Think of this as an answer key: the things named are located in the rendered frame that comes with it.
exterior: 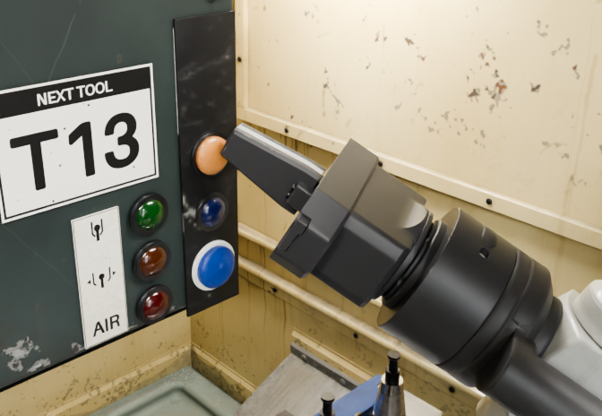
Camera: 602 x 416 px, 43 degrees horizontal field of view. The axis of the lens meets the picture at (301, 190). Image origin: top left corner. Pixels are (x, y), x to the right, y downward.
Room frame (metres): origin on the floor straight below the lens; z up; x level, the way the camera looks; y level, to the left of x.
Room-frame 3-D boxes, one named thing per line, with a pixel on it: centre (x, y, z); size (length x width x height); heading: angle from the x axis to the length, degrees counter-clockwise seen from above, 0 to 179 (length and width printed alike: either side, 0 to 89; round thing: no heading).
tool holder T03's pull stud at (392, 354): (0.74, -0.11, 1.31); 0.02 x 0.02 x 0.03
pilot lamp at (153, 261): (0.42, 0.09, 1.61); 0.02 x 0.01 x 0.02; 135
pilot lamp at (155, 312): (0.42, 0.09, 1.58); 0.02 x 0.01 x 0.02; 135
